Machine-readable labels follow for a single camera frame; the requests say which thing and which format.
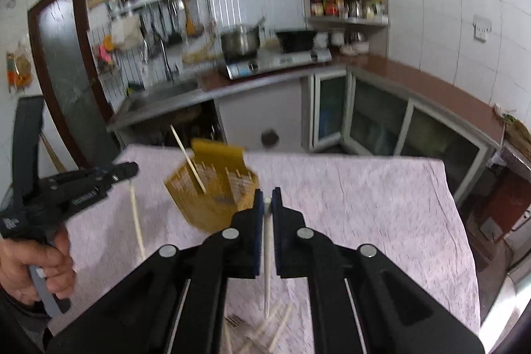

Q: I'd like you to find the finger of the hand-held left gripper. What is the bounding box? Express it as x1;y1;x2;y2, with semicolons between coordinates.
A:
92;162;140;194

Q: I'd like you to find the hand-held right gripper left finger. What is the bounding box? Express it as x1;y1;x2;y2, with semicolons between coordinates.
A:
45;188;266;354

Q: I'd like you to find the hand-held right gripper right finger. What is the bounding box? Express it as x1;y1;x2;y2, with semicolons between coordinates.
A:
271;187;486;354

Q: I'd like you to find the yellow perforated utensil holder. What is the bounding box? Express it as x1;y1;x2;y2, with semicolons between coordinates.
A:
164;138;260;234

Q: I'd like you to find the person's left hand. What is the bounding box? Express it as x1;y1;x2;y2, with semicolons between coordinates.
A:
0;230;76;307

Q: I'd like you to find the steel sink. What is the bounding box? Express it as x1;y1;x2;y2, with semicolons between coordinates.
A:
123;81;200;111

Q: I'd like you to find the floral pink tablecloth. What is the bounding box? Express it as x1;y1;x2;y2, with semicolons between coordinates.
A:
47;144;482;354

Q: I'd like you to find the chrome faucet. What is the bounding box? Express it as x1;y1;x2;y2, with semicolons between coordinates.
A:
143;34;176;83

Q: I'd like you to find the orange hanging net bag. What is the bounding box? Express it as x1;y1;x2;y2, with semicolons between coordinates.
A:
4;44;34;92

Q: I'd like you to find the white hanging plastic bag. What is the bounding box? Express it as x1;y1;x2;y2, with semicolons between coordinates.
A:
110;16;142;48

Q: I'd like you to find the steel gas stove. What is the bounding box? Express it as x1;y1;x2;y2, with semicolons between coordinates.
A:
224;47;333;81

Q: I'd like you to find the steel cooking pot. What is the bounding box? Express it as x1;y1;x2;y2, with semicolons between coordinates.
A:
219;20;267;57

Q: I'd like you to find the kitchen counter cabinet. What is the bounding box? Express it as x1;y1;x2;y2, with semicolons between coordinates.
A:
198;52;505;206

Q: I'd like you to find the black wok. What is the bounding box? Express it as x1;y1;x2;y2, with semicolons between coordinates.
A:
275;29;319;53

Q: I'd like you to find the stack of white bowls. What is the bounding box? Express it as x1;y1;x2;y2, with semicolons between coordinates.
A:
340;40;371;56

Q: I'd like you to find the white corner shelf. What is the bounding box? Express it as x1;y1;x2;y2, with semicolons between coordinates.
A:
301;0;391;57

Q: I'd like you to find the wooden chopping board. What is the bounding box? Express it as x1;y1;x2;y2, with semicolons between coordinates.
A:
501;117;531;150

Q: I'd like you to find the wooden handle broom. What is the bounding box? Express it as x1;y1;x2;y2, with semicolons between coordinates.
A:
39;132;68;173

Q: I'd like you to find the white wire grid panel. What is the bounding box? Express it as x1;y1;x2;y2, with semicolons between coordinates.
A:
89;17;217;90

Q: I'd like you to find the white wall socket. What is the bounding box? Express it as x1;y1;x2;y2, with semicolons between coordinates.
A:
472;14;493;43

